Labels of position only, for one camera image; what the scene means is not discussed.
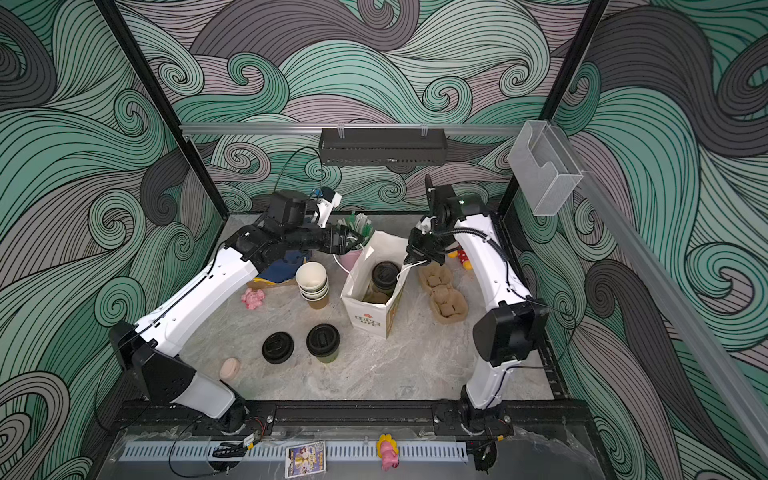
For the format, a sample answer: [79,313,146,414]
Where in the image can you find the green white wrapped straws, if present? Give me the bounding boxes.
[337,213,375,249]

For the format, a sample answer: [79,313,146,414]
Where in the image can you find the dark blue napkin stack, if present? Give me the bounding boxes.
[255,250,312,285]

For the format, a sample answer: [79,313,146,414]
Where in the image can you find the stack of paper cups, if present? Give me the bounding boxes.
[295,262,329,310]

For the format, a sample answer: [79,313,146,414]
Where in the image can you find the white paper takeout bag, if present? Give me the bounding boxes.
[341,231,412,339]

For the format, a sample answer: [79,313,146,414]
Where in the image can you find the stack of black lids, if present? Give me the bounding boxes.
[261,331,295,365]

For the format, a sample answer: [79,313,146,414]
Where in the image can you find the pink earbud case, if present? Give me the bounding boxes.
[219,357,242,382]

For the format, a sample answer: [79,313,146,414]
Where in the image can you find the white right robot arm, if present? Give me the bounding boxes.
[405,175,550,411]

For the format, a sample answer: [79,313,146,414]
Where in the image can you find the brown pulp cup carrier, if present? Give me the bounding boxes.
[417,262,469,325]

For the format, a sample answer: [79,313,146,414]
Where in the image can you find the black coffee cup lid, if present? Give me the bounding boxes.
[306,323,341,356]

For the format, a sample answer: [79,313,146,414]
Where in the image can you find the clear plastic wall holder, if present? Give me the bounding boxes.
[507,120,583,217]

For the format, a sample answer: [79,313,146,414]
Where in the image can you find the white slotted cable duct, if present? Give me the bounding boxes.
[117,440,469,464]

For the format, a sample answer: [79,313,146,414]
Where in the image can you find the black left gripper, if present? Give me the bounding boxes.
[284,222,364,256]

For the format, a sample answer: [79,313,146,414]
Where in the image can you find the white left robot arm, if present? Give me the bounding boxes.
[109,187,362,433]

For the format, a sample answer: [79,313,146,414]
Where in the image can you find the green paper coffee cup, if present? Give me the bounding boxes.
[315,349,339,364]

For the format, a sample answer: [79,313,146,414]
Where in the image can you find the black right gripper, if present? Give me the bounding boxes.
[405,225,462,265]

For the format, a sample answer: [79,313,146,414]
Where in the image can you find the colourful picture card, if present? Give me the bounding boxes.
[284,441,327,479]

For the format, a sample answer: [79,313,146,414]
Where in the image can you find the small pink pig toy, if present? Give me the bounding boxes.
[241,288,265,310]

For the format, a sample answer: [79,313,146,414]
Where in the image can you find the pink cup holder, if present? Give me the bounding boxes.
[334,250,362,273]

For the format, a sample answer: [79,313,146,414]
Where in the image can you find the yellow red plush toy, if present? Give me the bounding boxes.
[448,248,473,271]

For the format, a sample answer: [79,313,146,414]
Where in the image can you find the pink figurine toy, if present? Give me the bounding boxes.
[376,434,400,471]

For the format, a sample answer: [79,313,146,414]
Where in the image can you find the black wall shelf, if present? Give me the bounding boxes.
[318,127,448,166]

